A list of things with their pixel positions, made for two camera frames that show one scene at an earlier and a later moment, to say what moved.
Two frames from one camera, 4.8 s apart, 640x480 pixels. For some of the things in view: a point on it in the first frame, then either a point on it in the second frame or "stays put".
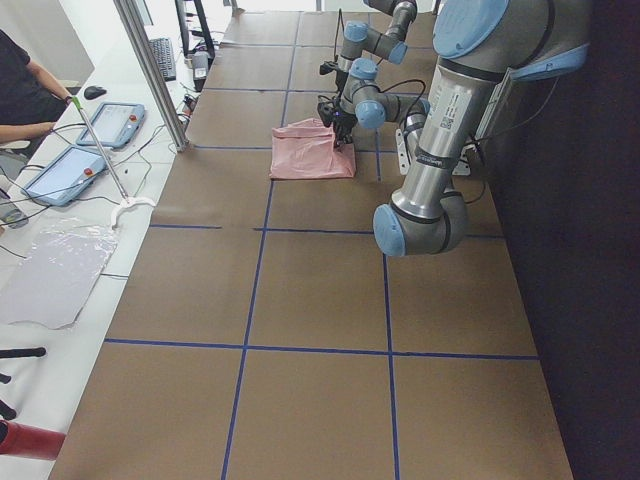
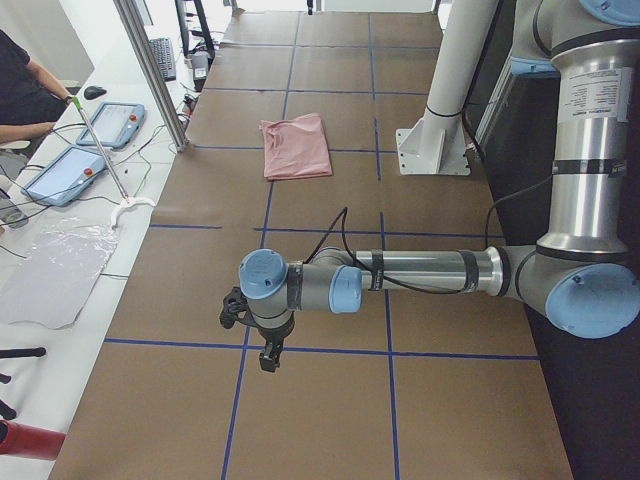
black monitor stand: x=209 y=49 stays put
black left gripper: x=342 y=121 -> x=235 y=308
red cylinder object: x=31 y=442 stays put
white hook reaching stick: x=127 y=201 stays put
